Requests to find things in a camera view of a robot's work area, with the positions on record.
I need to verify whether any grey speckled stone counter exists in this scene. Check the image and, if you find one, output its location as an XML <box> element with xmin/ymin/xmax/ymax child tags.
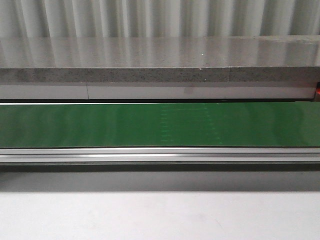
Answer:
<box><xmin>0</xmin><ymin>36</ymin><xmax>320</xmax><ymax>102</ymax></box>

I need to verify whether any green conveyor belt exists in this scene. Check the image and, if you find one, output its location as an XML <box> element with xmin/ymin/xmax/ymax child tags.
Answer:
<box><xmin>0</xmin><ymin>101</ymin><xmax>320</xmax><ymax>148</ymax></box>

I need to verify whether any red object at right edge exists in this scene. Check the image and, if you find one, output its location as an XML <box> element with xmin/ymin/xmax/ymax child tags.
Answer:
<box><xmin>314</xmin><ymin>82</ymin><xmax>320</xmax><ymax>102</ymax></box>

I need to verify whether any white pleated curtain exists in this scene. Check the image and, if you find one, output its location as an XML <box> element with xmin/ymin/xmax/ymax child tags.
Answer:
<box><xmin>0</xmin><ymin>0</ymin><xmax>320</xmax><ymax>38</ymax></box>

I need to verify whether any aluminium conveyor side rail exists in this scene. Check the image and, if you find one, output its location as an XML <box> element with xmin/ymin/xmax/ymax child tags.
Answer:
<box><xmin>0</xmin><ymin>147</ymin><xmax>320</xmax><ymax>165</ymax></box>

